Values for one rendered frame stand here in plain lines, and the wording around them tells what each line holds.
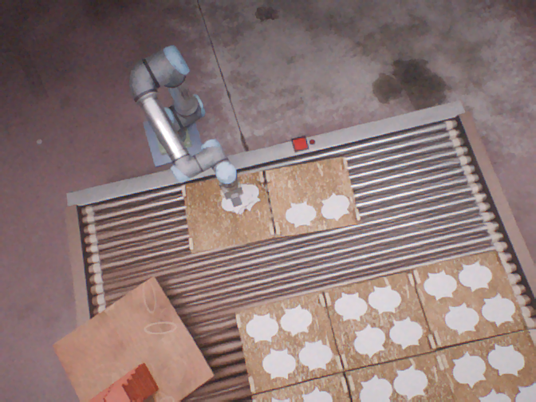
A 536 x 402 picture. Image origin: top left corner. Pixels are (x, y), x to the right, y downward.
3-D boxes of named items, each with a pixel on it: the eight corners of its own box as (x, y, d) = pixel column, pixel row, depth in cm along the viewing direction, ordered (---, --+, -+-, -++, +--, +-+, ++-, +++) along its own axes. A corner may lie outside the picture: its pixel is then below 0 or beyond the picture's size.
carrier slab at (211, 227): (183, 186, 208) (182, 185, 206) (262, 171, 208) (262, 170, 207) (191, 254, 199) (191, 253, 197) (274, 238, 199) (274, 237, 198)
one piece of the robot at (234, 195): (224, 202, 166) (229, 212, 182) (245, 195, 167) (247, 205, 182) (215, 176, 169) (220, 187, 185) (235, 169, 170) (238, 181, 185)
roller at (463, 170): (90, 255, 205) (86, 254, 200) (468, 165, 210) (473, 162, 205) (92, 265, 203) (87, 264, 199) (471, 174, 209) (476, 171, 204)
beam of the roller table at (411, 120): (71, 195, 215) (65, 192, 209) (455, 105, 221) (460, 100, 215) (73, 211, 213) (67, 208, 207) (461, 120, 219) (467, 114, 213)
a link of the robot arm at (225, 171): (228, 155, 157) (238, 174, 155) (231, 165, 168) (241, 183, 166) (210, 165, 157) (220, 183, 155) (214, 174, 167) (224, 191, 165)
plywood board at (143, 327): (53, 344, 180) (52, 345, 178) (154, 276, 186) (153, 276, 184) (109, 454, 169) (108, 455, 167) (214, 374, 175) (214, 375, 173)
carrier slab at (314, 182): (265, 171, 208) (264, 170, 207) (344, 157, 209) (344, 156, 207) (277, 238, 199) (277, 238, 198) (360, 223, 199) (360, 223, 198)
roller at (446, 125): (84, 208, 211) (80, 206, 206) (451, 121, 216) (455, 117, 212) (85, 217, 210) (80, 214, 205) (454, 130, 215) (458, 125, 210)
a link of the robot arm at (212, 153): (191, 147, 161) (202, 171, 158) (215, 135, 162) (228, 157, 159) (195, 155, 168) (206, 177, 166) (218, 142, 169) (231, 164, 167)
